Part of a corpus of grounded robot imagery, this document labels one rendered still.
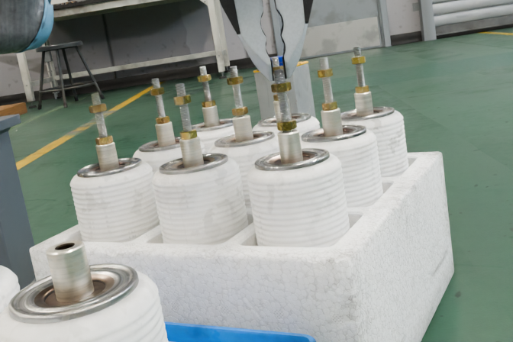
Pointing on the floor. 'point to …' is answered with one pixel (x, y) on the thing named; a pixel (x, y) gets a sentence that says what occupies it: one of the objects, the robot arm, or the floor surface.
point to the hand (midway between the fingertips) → (278, 66)
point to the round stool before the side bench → (61, 72)
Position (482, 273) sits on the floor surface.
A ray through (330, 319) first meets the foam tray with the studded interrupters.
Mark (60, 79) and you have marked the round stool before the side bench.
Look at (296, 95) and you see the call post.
